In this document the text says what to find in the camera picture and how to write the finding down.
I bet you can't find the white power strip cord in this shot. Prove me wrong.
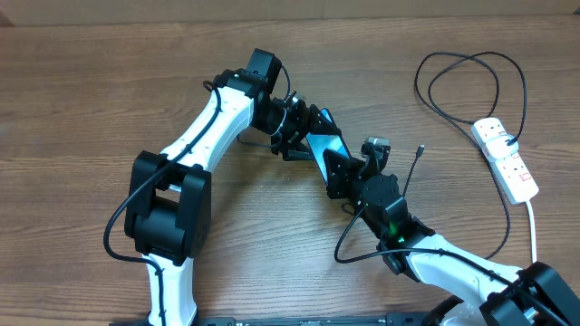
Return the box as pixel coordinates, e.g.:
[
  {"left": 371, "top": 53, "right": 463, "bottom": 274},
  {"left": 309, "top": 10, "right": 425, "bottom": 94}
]
[{"left": 525, "top": 200, "right": 538, "bottom": 264}]

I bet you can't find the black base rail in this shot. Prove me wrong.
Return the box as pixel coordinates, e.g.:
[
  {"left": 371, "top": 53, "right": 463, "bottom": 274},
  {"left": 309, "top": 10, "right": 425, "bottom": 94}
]
[{"left": 108, "top": 312, "right": 436, "bottom": 326}]

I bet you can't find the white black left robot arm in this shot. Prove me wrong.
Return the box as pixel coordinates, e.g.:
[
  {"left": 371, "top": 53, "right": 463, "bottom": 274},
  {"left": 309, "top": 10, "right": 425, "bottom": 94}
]
[{"left": 103, "top": 49, "right": 350, "bottom": 325}]

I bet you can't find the white charger adapter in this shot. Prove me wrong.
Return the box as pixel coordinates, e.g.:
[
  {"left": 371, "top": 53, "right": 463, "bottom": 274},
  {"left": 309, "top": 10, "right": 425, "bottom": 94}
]
[{"left": 484, "top": 134, "right": 519, "bottom": 162}]

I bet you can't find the white power strip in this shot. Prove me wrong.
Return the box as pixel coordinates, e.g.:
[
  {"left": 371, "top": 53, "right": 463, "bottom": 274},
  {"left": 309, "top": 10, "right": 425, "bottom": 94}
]
[{"left": 470, "top": 118, "right": 539, "bottom": 205}]

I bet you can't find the Samsung Galaxy smartphone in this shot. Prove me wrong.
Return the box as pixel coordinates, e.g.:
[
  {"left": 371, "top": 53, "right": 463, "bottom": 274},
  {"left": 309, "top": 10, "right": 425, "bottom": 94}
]
[{"left": 306, "top": 133, "right": 351, "bottom": 183}]

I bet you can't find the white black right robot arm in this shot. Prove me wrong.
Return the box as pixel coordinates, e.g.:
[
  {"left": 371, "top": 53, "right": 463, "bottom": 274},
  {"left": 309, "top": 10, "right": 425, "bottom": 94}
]
[{"left": 323, "top": 147, "right": 579, "bottom": 325}]

